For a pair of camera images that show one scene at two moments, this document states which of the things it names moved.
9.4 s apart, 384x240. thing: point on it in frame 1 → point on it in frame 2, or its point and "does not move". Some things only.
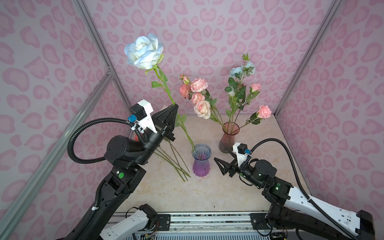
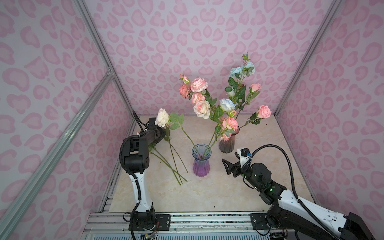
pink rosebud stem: [254, 90] does not move
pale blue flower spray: [236, 89] does not move
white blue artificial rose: [146, 52] → [225, 105]
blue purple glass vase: [201, 153] does not move
